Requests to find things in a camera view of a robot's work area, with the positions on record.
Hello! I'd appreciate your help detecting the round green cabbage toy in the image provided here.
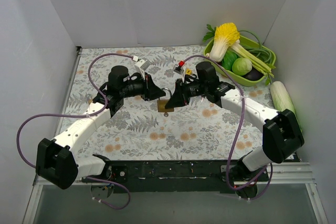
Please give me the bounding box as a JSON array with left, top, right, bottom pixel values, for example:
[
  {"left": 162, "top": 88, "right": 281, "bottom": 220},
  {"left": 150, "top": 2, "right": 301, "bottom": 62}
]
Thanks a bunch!
[{"left": 232, "top": 58, "right": 253, "bottom": 76}]

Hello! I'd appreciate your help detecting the small yellow padlock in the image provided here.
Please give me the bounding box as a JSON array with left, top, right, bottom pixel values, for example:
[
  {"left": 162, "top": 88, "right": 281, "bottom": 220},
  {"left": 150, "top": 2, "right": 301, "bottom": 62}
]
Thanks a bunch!
[{"left": 185, "top": 68, "right": 197, "bottom": 79}]

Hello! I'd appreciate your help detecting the green plastic basket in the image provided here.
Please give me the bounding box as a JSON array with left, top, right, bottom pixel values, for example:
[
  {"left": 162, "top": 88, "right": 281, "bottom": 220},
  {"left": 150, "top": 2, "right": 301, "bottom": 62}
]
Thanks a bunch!
[{"left": 213, "top": 36, "right": 276, "bottom": 87}]

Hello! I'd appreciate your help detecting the green napa cabbage toy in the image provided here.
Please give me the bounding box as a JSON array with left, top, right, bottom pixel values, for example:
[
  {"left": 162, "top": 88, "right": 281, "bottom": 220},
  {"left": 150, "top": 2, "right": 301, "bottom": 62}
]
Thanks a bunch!
[{"left": 270, "top": 81, "right": 297, "bottom": 118}]

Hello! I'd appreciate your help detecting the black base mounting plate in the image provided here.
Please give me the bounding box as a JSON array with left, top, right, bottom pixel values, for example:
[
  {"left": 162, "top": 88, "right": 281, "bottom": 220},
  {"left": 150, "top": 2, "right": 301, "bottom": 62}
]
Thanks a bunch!
[{"left": 81, "top": 159, "right": 271, "bottom": 195}]

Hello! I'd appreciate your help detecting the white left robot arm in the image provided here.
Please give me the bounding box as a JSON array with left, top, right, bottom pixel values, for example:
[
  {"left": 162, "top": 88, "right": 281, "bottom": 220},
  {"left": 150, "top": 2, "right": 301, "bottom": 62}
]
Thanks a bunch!
[{"left": 36, "top": 66, "right": 166, "bottom": 189}]

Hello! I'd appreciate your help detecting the pale celery stalks toy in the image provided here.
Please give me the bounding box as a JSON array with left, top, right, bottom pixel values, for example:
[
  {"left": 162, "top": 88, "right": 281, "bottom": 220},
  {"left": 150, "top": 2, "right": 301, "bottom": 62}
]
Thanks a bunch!
[{"left": 230, "top": 42, "right": 275, "bottom": 77}]

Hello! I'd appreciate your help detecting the green long beans toy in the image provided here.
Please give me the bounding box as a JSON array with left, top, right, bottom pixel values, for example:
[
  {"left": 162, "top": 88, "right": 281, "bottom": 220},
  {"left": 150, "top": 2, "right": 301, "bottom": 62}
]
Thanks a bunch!
[{"left": 239, "top": 30, "right": 272, "bottom": 63}]

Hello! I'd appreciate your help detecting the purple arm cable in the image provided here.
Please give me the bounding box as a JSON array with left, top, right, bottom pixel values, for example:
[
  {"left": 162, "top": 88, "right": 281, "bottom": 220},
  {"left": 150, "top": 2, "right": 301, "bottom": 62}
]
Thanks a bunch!
[
  {"left": 16, "top": 53, "right": 132, "bottom": 210},
  {"left": 183, "top": 55, "right": 274, "bottom": 200}
]

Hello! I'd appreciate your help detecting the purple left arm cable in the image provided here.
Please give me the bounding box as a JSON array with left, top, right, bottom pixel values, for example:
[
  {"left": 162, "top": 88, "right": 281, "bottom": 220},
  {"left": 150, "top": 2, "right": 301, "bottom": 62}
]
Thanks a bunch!
[{"left": 16, "top": 53, "right": 132, "bottom": 210}]

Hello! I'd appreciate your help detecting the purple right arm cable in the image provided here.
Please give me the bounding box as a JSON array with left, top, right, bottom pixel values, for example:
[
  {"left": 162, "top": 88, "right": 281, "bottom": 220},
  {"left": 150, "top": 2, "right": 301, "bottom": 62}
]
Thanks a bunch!
[{"left": 183, "top": 55, "right": 274, "bottom": 200}]

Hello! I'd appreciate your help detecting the dark green vegetable toy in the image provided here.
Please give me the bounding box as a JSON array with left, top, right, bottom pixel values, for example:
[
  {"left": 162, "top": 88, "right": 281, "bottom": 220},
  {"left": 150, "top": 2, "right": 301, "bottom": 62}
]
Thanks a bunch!
[{"left": 222, "top": 50, "right": 238, "bottom": 71}]

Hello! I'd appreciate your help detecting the yellow napa cabbage toy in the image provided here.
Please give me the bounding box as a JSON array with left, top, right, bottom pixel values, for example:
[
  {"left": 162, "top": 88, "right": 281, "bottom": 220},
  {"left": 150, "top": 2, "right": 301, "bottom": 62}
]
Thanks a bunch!
[{"left": 209, "top": 23, "right": 240, "bottom": 62}]

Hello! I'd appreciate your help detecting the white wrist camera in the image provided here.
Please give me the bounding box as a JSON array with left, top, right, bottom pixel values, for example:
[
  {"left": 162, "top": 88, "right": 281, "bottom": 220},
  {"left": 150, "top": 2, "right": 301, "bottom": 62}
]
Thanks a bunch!
[
  {"left": 173, "top": 61, "right": 186, "bottom": 82},
  {"left": 132, "top": 56, "right": 151, "bottom": 79}
]

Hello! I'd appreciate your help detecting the large brass padlock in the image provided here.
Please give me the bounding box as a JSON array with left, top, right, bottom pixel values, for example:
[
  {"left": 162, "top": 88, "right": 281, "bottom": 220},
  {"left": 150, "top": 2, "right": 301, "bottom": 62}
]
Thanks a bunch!
[{"left": 157, "top": 98, "right": 174, "bottom": 117}]

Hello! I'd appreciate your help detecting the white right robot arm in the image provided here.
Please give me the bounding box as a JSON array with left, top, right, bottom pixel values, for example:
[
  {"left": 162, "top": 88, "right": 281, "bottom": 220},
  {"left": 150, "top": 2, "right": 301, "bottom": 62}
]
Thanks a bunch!
[{"left": 165, "top": 61, "right": 304, "bottom": 181}]

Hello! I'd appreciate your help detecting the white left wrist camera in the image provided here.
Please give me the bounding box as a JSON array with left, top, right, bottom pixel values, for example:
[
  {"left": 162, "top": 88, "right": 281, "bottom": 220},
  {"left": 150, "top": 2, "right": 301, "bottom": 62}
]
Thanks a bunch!
[{"left": 132, "top": 56, "right": 151, "bottom": 79}]

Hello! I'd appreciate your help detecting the green parsley leaf toy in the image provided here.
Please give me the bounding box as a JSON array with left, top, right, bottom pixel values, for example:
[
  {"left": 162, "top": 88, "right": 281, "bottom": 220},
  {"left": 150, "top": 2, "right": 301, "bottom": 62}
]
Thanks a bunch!
[{"left": 203, "top": 24, "right": 216, "bottom": 42}]

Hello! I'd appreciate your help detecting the purple eggplant toy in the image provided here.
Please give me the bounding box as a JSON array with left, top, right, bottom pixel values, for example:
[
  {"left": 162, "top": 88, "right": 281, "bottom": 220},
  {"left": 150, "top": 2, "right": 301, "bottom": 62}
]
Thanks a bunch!
[{"left": 243, "top": 68, "right": 264, "bottom": 81}]

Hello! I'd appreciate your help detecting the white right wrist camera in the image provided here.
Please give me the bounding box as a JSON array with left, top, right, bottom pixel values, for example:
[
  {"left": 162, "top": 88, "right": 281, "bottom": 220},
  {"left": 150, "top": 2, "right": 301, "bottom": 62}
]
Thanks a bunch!
[{"left": 173, "top": 61, "right": 186, "bottom": 82}]

